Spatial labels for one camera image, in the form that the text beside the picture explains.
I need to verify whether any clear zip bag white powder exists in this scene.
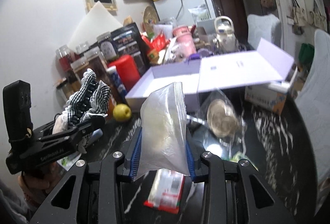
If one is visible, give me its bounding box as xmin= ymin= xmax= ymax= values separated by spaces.
xmin=137 ymin=82 xmax=190 ymax=178

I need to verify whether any yellow lemon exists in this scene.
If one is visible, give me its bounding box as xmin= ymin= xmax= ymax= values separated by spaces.
xmin=112 ymin=104 xmax=132 ymax=122

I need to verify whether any dark label jar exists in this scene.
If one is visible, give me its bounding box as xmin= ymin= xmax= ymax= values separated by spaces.
xmin=97 ymin=31 xmax=117 ymax=62

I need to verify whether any white foam board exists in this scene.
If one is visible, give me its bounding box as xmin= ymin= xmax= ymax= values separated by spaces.
xmin=67 ymin=2 xmax=123 ymax=53

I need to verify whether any black white gingham cloth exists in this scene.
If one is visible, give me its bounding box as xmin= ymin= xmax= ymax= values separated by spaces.
xmin=52 ymin=68 xmax=112 ymax=134

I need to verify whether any open lavender gift box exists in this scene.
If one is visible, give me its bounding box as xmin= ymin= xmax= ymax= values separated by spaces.
xmin=126 ymin=39 xmax=294 ymax=112

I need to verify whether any clear bag round cake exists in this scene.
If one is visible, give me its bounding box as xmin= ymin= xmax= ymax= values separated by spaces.
xmin=196 ymin=90 xmax=247 ymax=160

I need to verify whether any grey leaf pattern cushion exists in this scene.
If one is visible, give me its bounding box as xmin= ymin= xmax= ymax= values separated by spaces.
xmin=247 ymin=14 xmax=282 ymax=49

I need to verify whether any pink tumbler cup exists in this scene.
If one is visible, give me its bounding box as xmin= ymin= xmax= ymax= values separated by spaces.
xmin=172 ymin=25 xmax=196 ymax=58

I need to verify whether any brown powder jar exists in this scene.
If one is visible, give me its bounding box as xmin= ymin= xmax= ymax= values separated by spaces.
xmin=83 ymin=47 xmax=110 ymax=85

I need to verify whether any black printed package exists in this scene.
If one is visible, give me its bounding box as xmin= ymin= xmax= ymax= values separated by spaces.
xmin=111 ymin=22 xmax=150 ymax=76

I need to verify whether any red snack bag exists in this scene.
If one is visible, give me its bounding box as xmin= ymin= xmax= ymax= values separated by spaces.
xmin=141 ymin=32 xmax=170 ymax=54

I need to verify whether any red cylindrical canister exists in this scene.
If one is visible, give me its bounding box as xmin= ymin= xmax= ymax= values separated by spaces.
xmin=107 ymin=55 xmax=140 ymax=92

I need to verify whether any red white snack packet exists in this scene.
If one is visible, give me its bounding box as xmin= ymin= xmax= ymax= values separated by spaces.
xmin=144 ymin=169 xmax=185 ymax=215

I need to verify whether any woven round trivet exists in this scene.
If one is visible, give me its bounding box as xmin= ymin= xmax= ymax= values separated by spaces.
xmin=143 ymin=6 xmax=159 ymax=33

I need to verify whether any orange white cardboard box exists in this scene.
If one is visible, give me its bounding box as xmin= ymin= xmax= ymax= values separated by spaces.
xmin=244 ymin=81 xmax=292 ymax=115

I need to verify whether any white mini fridge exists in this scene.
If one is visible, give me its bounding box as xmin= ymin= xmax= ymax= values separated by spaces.
xmin=154 ymin=0 xmax=216 ymax=26

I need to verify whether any blue white tube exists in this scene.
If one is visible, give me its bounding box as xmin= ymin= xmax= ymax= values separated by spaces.
xmin=106 ymin=66 xmax=127 ymax=103

